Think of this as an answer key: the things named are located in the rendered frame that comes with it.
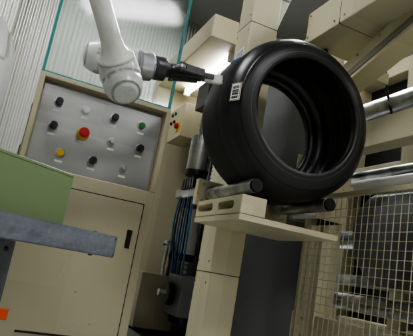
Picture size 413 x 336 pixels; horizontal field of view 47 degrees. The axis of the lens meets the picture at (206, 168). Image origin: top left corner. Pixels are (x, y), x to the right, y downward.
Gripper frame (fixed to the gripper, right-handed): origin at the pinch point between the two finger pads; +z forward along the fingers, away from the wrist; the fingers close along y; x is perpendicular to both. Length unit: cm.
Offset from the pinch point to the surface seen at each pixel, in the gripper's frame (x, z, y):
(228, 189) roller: 35.3, 9.9, 5.6
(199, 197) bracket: 36.5, 7.4, 24.5
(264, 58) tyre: -5.6, 12.8, -11.3
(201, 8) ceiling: -224, 137, 357
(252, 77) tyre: 1.4, 8.6, -11.4
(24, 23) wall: -131, -56, 290
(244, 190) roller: 36.4, 10.3, -5.5
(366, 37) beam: -31, 68, 4
